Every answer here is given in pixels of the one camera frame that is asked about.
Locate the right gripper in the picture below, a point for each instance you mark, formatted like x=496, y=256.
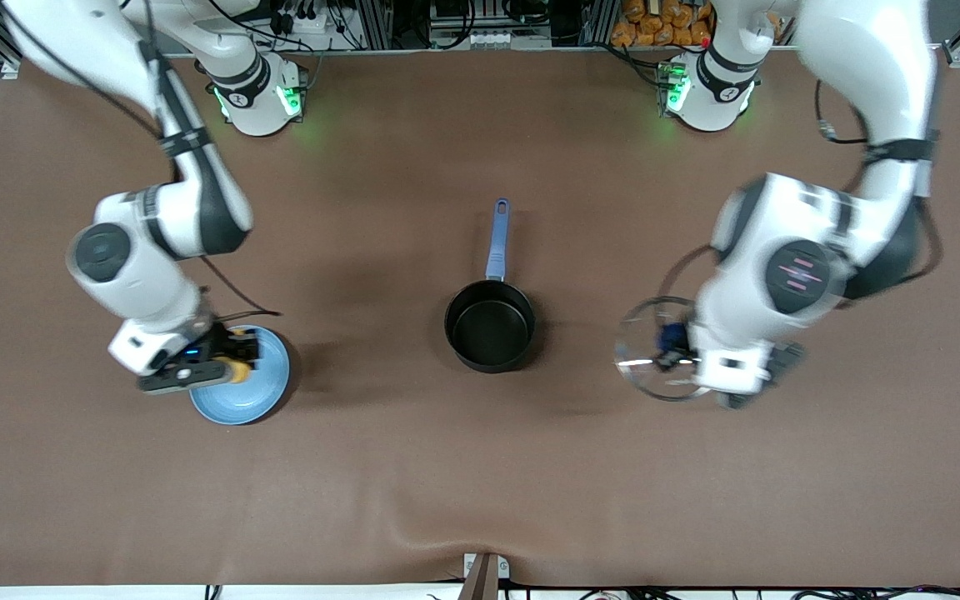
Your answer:
x=217, y=341

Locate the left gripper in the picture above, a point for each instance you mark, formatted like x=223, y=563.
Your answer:
x=785, y=356

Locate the yellow potato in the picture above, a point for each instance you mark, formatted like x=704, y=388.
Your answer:
x=240, y=372

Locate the glass lid with blue knob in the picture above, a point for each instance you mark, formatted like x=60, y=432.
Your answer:
x=638, y=333

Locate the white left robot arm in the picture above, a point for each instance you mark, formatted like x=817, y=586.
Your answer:
x=805, y=275

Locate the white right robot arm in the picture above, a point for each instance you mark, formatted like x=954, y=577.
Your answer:
x=138, y=267

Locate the blue plate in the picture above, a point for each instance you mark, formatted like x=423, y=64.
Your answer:
x=255, y=400

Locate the brown table mat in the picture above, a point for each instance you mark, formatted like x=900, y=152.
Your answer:
x=480, y=467

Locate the white power strip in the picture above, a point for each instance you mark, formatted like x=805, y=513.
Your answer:
x=313, y=23

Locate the orange items box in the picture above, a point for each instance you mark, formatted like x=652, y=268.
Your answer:
x=655, y=29

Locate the metal table edge bracket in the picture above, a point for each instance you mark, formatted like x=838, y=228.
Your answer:
x=484, y=575

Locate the aluminium frame post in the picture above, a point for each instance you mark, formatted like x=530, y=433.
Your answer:
x=599, y=21
x=377, y=25

